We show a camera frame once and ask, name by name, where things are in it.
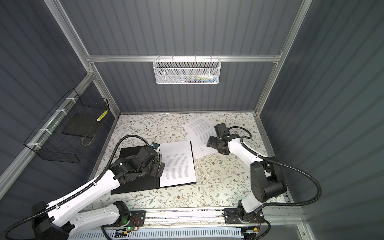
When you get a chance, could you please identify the white ventilated front rail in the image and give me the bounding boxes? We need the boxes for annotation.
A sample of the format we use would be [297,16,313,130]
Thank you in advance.
[72,227,244,240]

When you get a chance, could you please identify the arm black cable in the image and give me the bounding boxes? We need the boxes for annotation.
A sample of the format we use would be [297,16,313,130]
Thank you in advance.
[1,134,151,240]
[227,125,322,208]

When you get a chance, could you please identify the pens in white basket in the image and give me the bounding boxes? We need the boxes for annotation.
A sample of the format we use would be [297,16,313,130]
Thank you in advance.
[176,74,219,84]

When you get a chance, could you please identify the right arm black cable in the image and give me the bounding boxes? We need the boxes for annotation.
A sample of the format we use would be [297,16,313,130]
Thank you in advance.
[227,125,322,208]

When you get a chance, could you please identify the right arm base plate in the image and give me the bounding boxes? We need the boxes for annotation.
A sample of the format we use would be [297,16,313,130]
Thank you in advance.
[222,208,265,225]

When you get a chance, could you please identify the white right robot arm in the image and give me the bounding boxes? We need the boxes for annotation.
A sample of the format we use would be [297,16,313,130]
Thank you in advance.
[207,134,287,223]

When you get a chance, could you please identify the yellow green marker pen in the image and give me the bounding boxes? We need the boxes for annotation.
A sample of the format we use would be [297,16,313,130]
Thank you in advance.
[97,110,109,122]

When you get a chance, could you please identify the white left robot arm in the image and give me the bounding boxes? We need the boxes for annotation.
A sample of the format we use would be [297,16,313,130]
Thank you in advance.
[32,143,165,240]

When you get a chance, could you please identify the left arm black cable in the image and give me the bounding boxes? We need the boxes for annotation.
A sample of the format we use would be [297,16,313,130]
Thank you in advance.
[1,134,151,240]

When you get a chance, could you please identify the white wire mesh basket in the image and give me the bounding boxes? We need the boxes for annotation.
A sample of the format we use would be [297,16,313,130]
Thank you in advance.
[153,59,222,85]

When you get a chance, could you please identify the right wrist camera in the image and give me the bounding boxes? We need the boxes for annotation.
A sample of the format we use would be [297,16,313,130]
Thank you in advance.
[215,123,231,138]

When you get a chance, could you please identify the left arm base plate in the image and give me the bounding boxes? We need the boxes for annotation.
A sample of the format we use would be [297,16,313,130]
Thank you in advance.
[118,211,147,230]

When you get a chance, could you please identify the printed paper sheet back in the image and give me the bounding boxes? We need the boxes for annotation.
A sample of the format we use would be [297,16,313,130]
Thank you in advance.
[184,116,218,159]

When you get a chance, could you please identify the black wire basket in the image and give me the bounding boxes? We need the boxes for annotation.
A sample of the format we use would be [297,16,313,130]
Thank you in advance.
[24,91,110,164]

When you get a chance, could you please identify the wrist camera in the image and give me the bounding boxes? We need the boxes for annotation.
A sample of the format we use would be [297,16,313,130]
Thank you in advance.
[151,143,160,152]
[215,123,231,138]

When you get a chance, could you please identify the red folder black inside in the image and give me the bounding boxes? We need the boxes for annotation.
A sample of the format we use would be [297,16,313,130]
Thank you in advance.
[111,141,197,195]

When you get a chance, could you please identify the printed paper sheet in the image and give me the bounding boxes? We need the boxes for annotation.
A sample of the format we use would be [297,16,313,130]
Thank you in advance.
[159,141,197,188]
[184,116,218,159]

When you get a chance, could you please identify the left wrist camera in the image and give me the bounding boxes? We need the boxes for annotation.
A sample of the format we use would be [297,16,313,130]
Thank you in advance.
[151,143,160,152]

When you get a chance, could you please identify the floral patterned table mat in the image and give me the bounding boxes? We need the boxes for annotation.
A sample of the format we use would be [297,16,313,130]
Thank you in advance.
[86,114,251,210]

